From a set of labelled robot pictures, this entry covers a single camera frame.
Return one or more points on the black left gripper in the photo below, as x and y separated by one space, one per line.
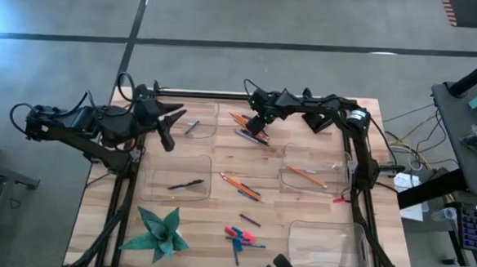
150 108

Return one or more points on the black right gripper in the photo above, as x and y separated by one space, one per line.
262 106

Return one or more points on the orange pencil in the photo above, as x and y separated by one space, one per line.
234 182
307 177
239 118
239 122
235 186

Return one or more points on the lavender grey pen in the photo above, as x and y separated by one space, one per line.
246 136

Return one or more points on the black pen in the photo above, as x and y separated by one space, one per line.
263 141
186 184

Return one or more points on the dark blue crayon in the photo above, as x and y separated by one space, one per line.
245 194
252 190

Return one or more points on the pink eraser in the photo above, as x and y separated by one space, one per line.
249 236

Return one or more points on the clear plastic bin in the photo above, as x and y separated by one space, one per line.
158 174
207 111
322 252
303 153

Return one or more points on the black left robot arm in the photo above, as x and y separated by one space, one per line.
79 121

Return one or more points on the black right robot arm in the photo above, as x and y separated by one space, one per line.
360 152

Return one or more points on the black wedge-shaped gripper cradle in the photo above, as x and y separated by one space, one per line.
316 123

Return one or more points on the purple crayon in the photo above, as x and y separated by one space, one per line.
250 220

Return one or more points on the red clip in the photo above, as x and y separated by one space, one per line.
339 200

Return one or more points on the green artificial succulent plant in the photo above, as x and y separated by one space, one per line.
159 235

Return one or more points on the red eraser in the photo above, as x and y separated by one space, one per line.
230 231

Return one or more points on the blue eraser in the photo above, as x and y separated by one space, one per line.
237 246

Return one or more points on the black power adapter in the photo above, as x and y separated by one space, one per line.
392 169

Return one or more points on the white paper sheet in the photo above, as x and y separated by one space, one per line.
407 183

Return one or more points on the grey side table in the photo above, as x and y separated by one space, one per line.
7 173

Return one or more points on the black slanted support pole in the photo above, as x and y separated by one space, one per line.
432 188
474 74

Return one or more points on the clear plastic bottle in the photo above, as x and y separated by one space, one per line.
443 214

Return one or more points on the black floor mat orange stripes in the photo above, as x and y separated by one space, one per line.
474 13

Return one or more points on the small black object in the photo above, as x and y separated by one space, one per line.
448 261

